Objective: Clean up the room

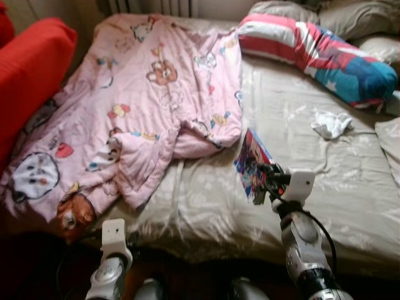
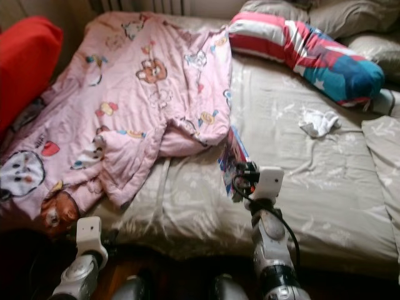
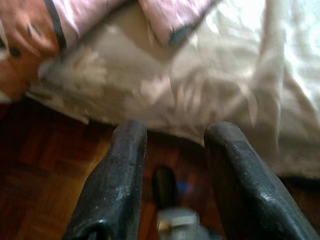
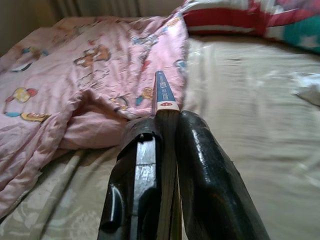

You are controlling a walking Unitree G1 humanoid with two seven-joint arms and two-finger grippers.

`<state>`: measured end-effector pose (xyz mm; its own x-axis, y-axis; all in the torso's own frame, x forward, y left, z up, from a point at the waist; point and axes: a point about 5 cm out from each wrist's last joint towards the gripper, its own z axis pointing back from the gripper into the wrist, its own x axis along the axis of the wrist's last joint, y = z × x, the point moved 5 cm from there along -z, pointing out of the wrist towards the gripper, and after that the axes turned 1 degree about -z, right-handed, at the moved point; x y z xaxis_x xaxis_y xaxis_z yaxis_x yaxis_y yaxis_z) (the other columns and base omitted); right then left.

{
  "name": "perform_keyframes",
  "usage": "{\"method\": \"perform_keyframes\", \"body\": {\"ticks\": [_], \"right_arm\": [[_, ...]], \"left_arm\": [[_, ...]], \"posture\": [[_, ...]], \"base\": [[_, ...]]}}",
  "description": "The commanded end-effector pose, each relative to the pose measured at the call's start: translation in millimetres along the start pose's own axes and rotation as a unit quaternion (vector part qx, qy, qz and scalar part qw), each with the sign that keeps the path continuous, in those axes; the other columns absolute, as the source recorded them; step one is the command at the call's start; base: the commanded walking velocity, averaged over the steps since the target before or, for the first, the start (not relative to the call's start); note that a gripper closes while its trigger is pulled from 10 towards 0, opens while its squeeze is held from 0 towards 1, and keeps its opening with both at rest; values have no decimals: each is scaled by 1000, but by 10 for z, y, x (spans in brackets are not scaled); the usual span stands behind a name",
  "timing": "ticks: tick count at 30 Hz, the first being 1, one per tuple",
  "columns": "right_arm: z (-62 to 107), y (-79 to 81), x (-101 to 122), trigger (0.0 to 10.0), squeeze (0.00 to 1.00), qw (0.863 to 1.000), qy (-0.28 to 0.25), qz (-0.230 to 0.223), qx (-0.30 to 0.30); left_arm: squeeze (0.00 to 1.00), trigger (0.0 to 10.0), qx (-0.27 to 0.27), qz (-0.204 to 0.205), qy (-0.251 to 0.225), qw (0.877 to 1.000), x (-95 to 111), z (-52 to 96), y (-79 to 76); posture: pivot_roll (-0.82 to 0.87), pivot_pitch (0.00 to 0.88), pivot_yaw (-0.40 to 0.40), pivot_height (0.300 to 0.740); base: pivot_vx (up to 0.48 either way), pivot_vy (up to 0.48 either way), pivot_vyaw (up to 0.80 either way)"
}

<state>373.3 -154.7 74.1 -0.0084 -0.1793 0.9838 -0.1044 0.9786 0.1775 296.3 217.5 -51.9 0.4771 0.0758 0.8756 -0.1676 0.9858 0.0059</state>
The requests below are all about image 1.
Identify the colourful comic book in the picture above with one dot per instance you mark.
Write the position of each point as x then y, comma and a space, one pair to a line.
253, 162

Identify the large beige pillow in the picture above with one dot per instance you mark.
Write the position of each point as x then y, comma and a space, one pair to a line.
390, 140

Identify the pink cartoon print blanket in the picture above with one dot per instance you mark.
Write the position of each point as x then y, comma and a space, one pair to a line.
144, 100

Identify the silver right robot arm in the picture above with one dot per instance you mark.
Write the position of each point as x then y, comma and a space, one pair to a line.
303, 244

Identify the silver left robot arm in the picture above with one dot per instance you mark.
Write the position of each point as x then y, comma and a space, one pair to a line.
107, 278

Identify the beige patterned bed sheet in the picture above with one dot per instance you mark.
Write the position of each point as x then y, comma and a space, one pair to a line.
312, 187

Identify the crumpled white cloth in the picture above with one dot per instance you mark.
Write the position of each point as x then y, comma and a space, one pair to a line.
331, 125

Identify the red white blue bolster pillow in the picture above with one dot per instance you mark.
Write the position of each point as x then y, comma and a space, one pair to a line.
331, 62

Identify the robot left leg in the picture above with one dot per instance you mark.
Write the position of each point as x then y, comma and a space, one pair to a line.
150, 290

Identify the white radiator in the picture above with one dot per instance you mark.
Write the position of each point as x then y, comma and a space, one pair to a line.
156, 6

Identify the red armchair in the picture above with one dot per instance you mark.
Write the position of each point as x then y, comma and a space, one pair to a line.
31, 75

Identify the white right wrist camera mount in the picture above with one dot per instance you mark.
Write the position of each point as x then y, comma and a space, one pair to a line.
301, 185

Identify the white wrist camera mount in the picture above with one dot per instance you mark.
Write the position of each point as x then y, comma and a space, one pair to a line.
114, 234
301, 185

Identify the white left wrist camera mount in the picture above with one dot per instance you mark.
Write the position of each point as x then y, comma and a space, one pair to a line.
114, 234

